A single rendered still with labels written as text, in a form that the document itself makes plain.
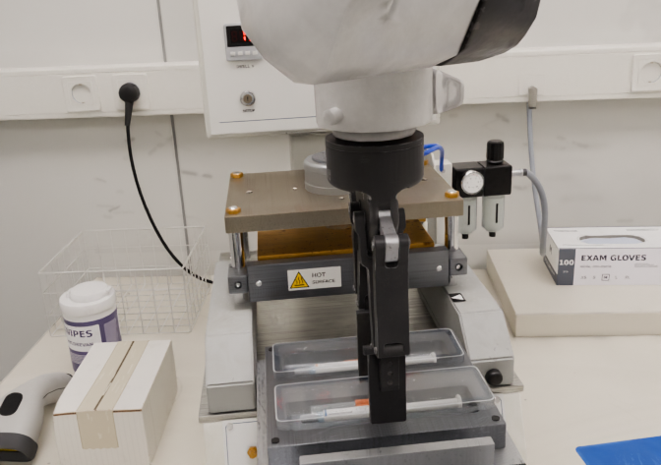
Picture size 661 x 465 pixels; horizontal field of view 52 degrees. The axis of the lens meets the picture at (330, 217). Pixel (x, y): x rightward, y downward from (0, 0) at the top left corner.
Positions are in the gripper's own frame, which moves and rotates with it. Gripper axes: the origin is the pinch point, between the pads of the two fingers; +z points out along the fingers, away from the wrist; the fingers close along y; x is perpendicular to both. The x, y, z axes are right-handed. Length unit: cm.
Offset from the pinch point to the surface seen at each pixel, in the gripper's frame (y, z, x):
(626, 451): -20.3, 28.5, 35.5
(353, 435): 3.1, 4.2, -2.9
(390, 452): 7.7, 2.8, -0.6
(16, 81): -92, -16, -57
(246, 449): -9.5, 14.0, -12.7
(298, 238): -26.7, -2.5, -5.2
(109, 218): -96, 15, -44
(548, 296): -57, 24, 40
